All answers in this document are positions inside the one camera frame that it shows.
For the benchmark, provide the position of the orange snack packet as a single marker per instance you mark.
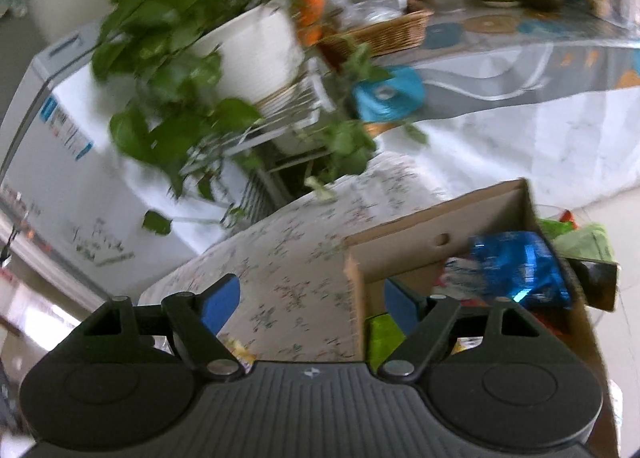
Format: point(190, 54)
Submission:
point(565, 217)

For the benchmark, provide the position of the pale green snack packet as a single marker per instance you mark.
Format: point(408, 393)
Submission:
point(585, 243)

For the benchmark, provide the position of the shiny blue snack packet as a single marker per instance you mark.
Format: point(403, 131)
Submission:
point(520, 268)

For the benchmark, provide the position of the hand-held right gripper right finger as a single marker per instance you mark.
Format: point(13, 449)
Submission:
point(400, 305)

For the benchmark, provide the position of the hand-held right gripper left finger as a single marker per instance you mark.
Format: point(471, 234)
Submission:
point(220, 300)

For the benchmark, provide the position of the green pothos plant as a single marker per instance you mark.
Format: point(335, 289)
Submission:
point(165, 63)

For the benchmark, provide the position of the blue plastic bag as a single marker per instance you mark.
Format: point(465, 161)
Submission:
point(385, 93)

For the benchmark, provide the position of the floral tablecloth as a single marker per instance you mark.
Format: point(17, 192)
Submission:
point(300, 238)

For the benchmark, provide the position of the white metal plant rack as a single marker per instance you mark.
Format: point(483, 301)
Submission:
point(300, 98)

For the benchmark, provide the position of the cardboard box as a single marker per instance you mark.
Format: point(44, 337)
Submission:
point(400, 243)

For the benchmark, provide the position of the orange bag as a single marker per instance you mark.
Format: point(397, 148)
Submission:
point(312, 13)

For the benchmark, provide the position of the wicker basket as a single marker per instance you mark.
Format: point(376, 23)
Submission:
point(390, 33)

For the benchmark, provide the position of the blue and white snack packet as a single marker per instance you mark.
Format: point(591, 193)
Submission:
point(460, 273)

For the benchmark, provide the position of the table with clear cover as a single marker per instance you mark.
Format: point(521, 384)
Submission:
point(525, 113)

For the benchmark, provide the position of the white chest freezer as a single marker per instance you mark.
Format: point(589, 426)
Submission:
point(50, 178)

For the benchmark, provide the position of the lime green snack packet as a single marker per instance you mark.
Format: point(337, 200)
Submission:
point(382, 338)

